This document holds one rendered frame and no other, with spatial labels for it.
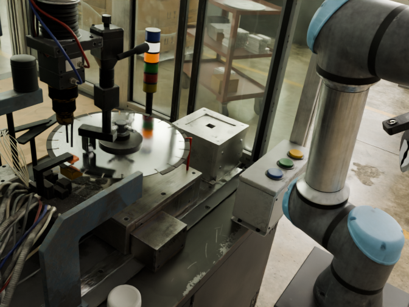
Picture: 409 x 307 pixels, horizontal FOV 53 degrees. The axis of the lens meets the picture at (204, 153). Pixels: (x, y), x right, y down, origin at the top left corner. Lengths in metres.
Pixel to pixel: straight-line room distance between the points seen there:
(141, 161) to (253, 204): 0.32
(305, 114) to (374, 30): 0.59
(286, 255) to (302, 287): 1.19
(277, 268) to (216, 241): 1.08
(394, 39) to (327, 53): 0.12
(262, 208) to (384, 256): 0.34
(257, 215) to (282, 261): 1.10
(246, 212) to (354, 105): 0.47
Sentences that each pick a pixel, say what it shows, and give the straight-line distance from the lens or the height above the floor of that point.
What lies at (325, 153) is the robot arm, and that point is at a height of 1.09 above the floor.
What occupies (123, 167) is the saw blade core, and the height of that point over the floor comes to 0.95.
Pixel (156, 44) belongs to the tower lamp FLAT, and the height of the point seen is 1.12.
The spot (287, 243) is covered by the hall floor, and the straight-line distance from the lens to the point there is 2.29.
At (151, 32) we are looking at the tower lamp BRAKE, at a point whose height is 1.16.
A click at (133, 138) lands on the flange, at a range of 1.05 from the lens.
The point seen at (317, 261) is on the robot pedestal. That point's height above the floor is 0.75.
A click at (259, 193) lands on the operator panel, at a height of 0.87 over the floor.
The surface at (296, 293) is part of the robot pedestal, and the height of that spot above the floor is 0.75.
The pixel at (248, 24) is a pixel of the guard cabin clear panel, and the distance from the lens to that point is 1.29.
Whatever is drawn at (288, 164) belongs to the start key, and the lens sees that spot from 1.15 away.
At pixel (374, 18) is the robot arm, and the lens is 0.71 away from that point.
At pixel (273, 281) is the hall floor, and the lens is 2.08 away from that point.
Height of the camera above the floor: 1.48
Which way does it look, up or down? 31 degrees down
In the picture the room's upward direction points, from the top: 8 degrees clockwise
